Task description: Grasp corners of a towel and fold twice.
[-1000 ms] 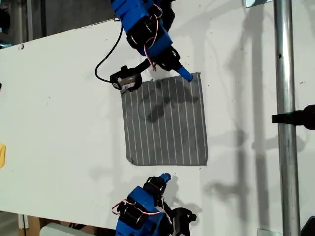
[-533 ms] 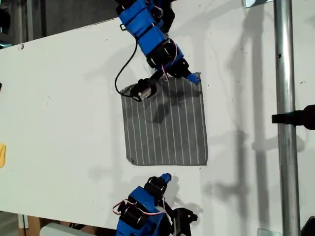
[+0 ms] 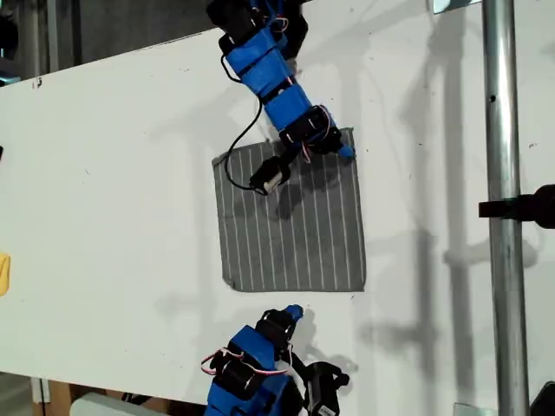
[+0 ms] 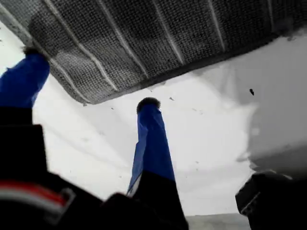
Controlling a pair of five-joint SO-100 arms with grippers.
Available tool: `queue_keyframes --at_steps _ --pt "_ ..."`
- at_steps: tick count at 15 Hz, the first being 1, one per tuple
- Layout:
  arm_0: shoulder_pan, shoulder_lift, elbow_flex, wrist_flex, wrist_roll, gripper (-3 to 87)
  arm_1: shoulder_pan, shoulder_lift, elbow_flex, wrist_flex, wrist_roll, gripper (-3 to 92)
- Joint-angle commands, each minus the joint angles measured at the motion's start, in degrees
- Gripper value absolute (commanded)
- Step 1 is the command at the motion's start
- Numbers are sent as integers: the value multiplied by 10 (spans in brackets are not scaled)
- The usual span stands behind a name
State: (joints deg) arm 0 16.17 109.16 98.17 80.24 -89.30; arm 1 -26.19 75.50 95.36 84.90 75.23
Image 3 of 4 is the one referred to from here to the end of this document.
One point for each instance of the grey striped towel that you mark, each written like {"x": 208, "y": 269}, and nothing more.
{"x": 303, "y": 242}

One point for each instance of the white box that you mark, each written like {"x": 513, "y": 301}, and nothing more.
{"x": 99, "y": 407}

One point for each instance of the black clamp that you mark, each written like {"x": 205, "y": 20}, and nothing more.
{"x": 533, "y": 206}

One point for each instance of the wooden table leg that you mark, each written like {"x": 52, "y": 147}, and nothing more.
{"x": 60, "y": 398}

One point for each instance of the black rounded object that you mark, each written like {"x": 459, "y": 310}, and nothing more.
{"x": 544, "y": 401}

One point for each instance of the yellow object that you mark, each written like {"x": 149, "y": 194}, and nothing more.
{"x": 3, "y": 275}

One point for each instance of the bluish object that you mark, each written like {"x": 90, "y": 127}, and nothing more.
{"x": 6, "y": 77}

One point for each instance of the short black camera stalk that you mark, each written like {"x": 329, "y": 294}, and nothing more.
{"x": 290, "y": 158}
{"x": 299, "y": 362}

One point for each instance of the black camera box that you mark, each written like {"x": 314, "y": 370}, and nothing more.
{"x": 323, "y": 390}
{"x": 269, "y": 177}

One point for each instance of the steel post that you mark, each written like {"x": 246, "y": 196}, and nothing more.
{"x": 503, "y": 130}

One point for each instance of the metal bracket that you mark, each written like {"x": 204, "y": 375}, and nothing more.
{"x": 442, "y": 5}

